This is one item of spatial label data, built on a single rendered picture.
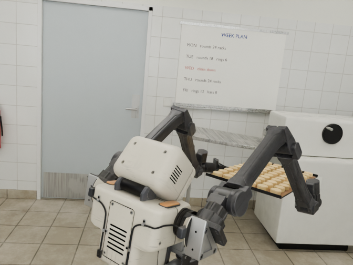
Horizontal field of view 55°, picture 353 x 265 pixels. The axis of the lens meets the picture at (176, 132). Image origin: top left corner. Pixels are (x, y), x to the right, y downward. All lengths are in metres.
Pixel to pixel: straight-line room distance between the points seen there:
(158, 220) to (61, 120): 2.90
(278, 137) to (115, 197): 0.60
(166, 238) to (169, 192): 0.13
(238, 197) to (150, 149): 0.30
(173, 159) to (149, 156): 0.08
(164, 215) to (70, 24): 2.95
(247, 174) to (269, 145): 0.16
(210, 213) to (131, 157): 0.29
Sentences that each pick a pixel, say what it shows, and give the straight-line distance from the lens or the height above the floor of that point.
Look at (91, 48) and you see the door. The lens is 3.64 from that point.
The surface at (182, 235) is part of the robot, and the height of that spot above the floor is 1.12.
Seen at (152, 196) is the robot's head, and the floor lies 1.18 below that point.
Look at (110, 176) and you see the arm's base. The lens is 1.23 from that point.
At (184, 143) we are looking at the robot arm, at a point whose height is 1.19.
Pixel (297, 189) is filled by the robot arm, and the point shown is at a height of 1.10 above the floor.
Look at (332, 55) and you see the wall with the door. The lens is 4.10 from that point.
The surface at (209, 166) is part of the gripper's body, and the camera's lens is 1.91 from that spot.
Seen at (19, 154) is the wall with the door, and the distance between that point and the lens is 3.93.
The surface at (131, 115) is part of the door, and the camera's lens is 3.65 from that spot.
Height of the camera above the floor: 1.56
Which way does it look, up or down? 12 degrees down
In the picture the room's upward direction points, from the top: 5 degrees clockwise
